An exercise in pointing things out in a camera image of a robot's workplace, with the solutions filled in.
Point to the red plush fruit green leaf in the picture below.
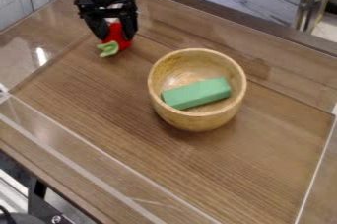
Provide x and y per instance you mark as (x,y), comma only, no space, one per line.
(114,43)

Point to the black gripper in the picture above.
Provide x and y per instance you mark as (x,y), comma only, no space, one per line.
(93,13)

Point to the wooden bowl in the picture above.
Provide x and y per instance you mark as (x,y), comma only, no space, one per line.
(186,66)

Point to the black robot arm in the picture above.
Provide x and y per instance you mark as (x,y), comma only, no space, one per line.
(93,11)

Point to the green rectangular block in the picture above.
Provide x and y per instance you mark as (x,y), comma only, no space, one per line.
(197,93)

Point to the clear acrylic tray wall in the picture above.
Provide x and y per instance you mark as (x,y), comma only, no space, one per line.
(113,193)

